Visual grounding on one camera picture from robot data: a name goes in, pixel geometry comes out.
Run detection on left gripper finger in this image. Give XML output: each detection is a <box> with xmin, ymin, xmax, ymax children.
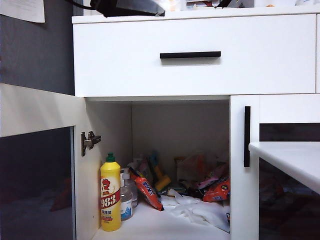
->
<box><xmin>103</xmin><ymin>0</ymin><xmax>166</xmax><ymax>18</ymax></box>

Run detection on white glass cabinet door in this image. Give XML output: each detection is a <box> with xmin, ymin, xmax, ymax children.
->
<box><xmin>229</xmin><ymin>94</ymin><xmax>320</xmax><ymax>240</ymax></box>
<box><xmin>0</xmin><ymin>83</ymin><xmax>87</xmax><ymax>240</ymax></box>

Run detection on white cabinet body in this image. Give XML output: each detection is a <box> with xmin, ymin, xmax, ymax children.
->
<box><xmin>71</xmin><ymin>6</ymin><xmax>320</xmax><ymax>240</ymax></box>

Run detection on metal door hinge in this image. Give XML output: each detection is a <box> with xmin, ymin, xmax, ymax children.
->
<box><xmin>80</xmin><ymin>130</ymin><xmax>102</xmax><ymax>157</ymax></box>

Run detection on white paper roll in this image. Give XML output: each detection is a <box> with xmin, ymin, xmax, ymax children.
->
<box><xmin>159</xmin><ymin>0</ymin><xmax>181</xmax><ymax>13</ymax></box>

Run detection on white blue printed box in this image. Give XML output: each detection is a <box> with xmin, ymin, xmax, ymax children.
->
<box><xmin>186</xmin><ymin>0</ymin><xmax>218</xmax><ymax>11</ymax></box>

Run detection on wide white drawer front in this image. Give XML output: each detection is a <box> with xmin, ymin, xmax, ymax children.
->
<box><xmin>72</xmin><ymin>14</ymin><xmax>316</xmax><ymax>98</ymax></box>

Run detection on black angled stand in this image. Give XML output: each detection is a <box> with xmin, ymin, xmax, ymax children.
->
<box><xmin>213</xmin><ymin>0</ymin><xmax>234</xmax><ymax>10</ymax></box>

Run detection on white paper sheet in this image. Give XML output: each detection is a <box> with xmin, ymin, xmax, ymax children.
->
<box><xmin>0</xmin><ymin>0</ymin><xmax>46</xmax><ymax>24</ymax></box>

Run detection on pink white wrapper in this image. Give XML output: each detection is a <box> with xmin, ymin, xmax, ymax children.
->
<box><xmin>127</xmin><ymin>157</ymin><xmax>151</xmax><ymax>181</ymax></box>

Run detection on translucent bag orange contents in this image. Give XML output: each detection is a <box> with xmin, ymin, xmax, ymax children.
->
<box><xmin>174</xmin><ymin>153</ymin><xmax>210</xmax><ymax>183</ymax></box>

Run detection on orange snack packet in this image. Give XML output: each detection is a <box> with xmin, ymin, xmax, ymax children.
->
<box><xmin>128</xmin><ymin>166</ymin><xmax>165</xmax><ymax>212</ymax></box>

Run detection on pink snack packet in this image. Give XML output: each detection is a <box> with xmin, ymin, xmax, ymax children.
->
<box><xmin>196</xmin><ymin>162</ymin><xmax>230</xmax><ymax>191</ymax></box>

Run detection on clear pump bottle blue label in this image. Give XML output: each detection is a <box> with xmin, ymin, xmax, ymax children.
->
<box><xmin>119</xmin><ymin>167</ymin><xmax>134</xmax><ymax>221</ymax></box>

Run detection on yellow detergent bottle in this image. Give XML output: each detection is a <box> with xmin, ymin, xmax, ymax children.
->
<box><xmin>100</xmin><ymin>151</ymin><xmax>122</xmax><ymax>232</ymax></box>

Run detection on orange red snack bag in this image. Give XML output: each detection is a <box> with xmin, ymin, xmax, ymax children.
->
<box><xmin>201</xmin><ymin>176</ymin><xmax>230</xmax><ymax>203</ymax></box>

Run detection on white plastic bag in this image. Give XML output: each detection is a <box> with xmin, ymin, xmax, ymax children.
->
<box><xmin>161</xmin><ymin>192</ymin><xmax>231</xmax><ymax>233</ymax></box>

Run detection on white table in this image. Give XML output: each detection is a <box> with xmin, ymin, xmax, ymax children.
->
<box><xmin>248</xmin><ymin>141</ymin><xmax>320</xmax><ymax>195</ymax></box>

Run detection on black horizontal drawer handle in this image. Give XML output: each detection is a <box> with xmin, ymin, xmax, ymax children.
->
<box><xmin>159</xmin><ymin>51</ymin><xmax>222</xmax><ymax>60</ymax></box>

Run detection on black vertical door handle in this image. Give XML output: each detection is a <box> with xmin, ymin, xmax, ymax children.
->
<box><xmin>244</xmin><ymin>105</ymin><xmax>252</xmax><ymax>168</ymax></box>

